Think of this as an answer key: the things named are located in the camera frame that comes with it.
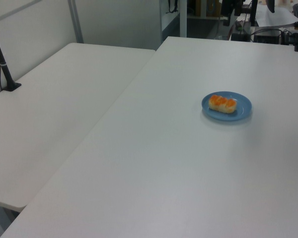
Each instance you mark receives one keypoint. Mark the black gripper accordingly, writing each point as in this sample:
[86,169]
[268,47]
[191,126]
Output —
[228,6]

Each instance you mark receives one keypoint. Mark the bread with orange topping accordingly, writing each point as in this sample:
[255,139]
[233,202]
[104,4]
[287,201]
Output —
[222,104]

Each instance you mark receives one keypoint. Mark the blue round plate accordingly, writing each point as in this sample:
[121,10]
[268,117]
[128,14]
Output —
[243,109]

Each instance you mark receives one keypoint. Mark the black upright stand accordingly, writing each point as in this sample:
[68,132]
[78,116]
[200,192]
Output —
[254,12]

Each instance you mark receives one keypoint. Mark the small black device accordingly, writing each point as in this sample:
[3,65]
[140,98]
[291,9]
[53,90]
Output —
[239,36]

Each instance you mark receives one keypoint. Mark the yellow boxes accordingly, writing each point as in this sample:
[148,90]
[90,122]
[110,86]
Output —
[211,7]

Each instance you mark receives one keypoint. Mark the black hanging object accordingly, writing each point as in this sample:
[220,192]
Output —
[270,5]

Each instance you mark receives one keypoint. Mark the black electronics box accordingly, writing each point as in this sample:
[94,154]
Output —
[268,37]

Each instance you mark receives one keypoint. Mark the white paper sheet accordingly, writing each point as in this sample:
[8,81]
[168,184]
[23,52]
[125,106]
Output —
[275,17]

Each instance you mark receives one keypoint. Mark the white shelf unit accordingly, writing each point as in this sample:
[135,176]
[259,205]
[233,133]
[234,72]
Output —
[182,19]

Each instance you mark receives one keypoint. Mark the white side table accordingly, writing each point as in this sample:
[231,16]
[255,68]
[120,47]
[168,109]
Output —
[64,111]

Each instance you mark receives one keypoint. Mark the grey partition post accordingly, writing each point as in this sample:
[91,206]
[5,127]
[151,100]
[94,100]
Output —
[75,22]

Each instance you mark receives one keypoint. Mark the black camera pole with base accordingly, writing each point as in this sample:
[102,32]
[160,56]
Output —
[12,86]

